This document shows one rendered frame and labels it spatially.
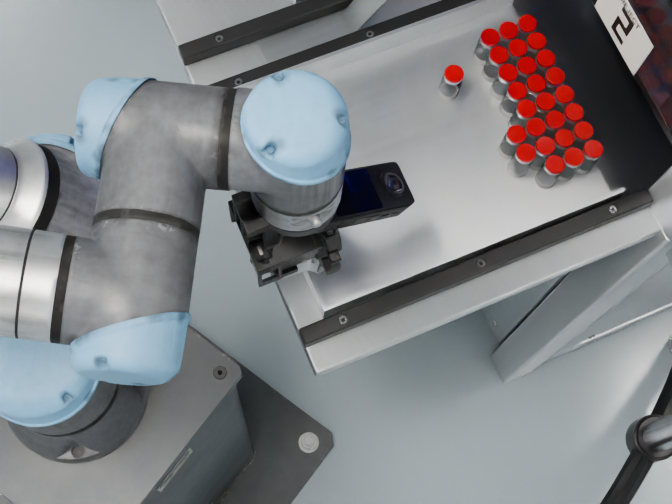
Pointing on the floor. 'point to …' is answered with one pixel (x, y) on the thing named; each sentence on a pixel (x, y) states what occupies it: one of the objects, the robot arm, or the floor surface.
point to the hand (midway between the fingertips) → (314, 252)
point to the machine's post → (587, 294)
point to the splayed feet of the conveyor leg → (632, 469)
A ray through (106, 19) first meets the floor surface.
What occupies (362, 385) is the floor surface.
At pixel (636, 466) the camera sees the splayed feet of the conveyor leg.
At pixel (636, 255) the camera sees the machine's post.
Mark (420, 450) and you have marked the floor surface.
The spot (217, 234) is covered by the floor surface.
